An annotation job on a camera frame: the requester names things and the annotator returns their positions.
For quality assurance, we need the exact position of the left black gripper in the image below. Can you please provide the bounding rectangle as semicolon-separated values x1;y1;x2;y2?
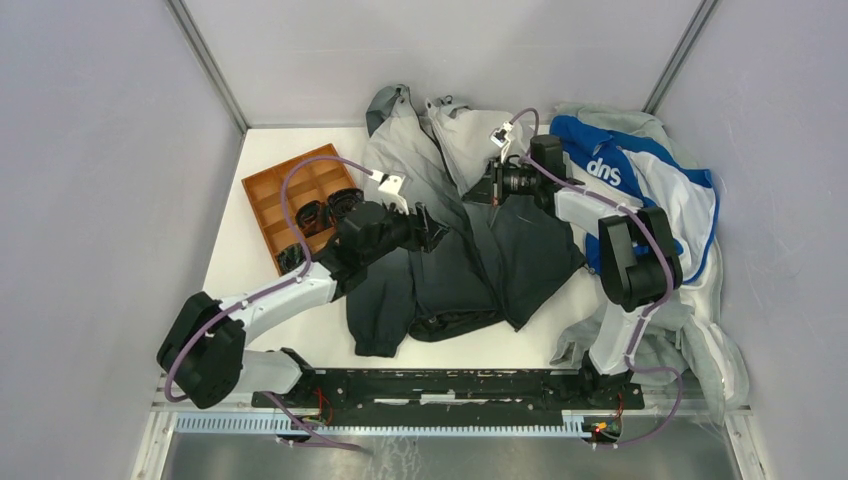
362;198;450;265

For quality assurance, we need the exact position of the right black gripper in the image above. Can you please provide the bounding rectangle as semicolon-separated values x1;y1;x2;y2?
460;156;540;207

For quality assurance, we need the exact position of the grey black zip jacket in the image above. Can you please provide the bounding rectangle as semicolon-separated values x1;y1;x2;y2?
346;84;586;358

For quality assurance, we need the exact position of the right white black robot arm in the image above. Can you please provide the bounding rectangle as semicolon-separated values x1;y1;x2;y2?
464;126;682;408

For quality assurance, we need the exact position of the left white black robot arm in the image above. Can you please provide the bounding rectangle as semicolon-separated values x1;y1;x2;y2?
156;201;449;409

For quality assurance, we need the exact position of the blue white jacket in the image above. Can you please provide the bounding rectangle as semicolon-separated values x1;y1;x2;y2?
549;115;720;289

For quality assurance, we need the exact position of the orange compartment tray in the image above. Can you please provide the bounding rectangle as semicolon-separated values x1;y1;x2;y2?
242;143;355;275

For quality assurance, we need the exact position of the grey hoodie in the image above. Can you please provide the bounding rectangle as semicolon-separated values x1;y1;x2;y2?
556;102;749;424

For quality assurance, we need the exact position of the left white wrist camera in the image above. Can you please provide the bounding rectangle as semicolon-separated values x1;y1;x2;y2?
369;170;409;215

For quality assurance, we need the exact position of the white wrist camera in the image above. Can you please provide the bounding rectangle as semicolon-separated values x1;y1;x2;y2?
369;170;409;215
490;121;514;163

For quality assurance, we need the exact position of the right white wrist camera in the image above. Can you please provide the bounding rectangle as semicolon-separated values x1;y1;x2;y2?
490;121;514;163

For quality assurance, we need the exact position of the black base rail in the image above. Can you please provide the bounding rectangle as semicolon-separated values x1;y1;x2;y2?
281;369;645;427

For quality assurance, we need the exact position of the white slotted cable duct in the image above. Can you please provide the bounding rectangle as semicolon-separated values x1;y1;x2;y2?
174;412;591;439

